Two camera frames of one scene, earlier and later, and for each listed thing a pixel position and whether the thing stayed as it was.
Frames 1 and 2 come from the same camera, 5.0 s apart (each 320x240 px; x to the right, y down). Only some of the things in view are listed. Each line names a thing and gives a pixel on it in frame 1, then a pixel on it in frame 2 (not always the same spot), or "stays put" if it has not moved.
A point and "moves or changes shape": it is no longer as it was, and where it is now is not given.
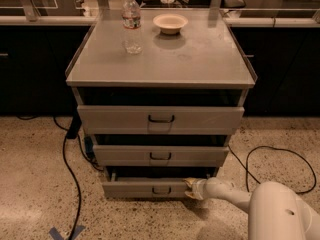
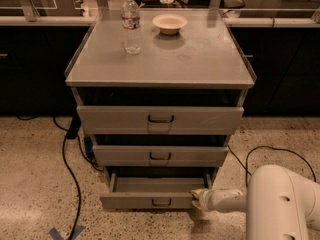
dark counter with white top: x=36 y=51 stays put
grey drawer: x=144 y=187 moves or changes shape
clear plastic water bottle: x=132 y=39 stays put
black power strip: x=75 y=126 stays put
